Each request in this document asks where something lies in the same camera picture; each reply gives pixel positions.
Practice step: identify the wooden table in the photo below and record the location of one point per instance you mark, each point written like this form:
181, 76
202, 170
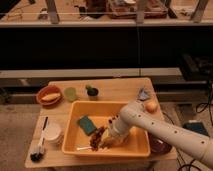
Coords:
116, 89

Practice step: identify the blue crumpled cloth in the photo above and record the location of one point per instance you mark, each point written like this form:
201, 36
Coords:
143, 95

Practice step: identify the blue box on floor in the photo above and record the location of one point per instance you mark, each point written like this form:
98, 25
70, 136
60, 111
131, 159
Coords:
196, 127

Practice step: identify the small potted cactus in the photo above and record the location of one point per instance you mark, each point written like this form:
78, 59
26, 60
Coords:
92, 92

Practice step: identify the orange bowl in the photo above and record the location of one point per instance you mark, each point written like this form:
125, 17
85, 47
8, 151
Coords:
48, 90

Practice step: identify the silver fork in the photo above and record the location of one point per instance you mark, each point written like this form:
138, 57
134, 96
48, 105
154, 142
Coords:
87, 148

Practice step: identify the orange fruit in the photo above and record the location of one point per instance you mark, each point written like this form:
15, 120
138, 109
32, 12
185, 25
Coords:
151, 106

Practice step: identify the green sponge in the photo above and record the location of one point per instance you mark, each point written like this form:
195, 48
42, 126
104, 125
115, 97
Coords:
87, 125

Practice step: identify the bunch of dark grapes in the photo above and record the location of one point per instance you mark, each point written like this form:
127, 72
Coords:
97, 138

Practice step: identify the white bowl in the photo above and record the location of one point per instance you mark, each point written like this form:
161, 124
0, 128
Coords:
53, 133

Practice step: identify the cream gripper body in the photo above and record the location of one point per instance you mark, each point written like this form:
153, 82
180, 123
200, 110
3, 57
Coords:
109, 141

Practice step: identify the black dish brush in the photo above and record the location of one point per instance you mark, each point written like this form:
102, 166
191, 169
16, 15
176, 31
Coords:
38, 151

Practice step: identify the yellow corn cob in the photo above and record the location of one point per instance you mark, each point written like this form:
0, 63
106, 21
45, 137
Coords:
50, 97

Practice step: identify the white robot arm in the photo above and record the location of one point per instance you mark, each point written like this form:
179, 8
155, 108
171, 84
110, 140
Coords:
133, 114

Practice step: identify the yellow plastic tub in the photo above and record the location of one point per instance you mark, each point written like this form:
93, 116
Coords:
135, 145

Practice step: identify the green cup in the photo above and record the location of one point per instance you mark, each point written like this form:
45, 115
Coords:
70, 94

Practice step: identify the dark purple bowl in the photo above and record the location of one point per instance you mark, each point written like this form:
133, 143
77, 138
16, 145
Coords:
158, 146

